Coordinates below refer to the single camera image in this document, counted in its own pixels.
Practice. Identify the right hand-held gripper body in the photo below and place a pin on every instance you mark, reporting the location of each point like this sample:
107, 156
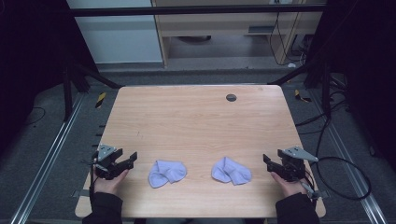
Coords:
292, 168

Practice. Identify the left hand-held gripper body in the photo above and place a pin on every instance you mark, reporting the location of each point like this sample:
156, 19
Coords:
106, 166

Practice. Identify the light purple sock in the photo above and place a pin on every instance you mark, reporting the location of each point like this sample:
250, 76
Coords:
166, 174
232, 172

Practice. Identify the person's left hand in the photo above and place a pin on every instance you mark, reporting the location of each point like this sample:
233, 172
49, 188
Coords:
109, 186

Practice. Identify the person's right hand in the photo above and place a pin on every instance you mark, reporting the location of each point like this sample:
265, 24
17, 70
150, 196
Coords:
291, 189

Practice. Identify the yellow black striped tape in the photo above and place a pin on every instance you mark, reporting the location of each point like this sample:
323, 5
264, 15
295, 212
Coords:
300, 96
100, 100

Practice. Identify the black metal stand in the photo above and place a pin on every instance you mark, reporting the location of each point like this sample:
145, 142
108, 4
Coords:
67, 93
326, 93

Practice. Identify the small white floor object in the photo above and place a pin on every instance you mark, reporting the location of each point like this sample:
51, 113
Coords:
291, 65

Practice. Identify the white cabinet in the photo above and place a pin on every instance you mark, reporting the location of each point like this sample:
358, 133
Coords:
118, 40

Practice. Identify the black curtain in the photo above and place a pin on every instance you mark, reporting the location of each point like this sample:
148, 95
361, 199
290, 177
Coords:
31, 62
367, 62

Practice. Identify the grey tray under desk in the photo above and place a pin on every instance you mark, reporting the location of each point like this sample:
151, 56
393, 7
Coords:
261, 29

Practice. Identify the light wooden desk unit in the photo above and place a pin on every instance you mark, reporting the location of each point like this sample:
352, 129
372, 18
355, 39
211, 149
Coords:
218, 24

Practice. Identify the aluminium floor rail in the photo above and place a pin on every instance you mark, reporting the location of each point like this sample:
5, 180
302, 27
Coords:
351, 165
46, 158

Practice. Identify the black horizontal frame bar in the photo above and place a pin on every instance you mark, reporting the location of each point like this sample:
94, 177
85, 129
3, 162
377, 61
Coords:
186, 10

